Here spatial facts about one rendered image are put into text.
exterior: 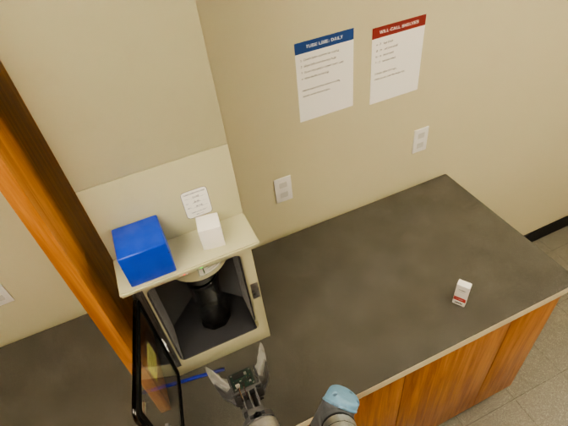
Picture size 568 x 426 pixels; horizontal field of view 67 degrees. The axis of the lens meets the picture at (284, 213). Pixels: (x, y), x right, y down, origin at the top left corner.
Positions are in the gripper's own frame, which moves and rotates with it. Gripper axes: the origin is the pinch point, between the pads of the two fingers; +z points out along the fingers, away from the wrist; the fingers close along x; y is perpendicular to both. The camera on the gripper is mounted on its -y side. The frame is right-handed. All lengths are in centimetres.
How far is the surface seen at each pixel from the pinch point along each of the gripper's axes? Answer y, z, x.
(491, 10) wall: 43, 60, -127
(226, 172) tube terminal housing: 44.7, 16.3, -12.2
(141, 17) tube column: 80, 16, -4
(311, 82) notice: 37, 59, -54
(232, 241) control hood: 31.6, 8.0, -8.5
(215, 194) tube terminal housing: 39.5, 16.3, -8.7
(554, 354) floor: -119, -4, -156
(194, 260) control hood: 31.6, 6.6, 1.0
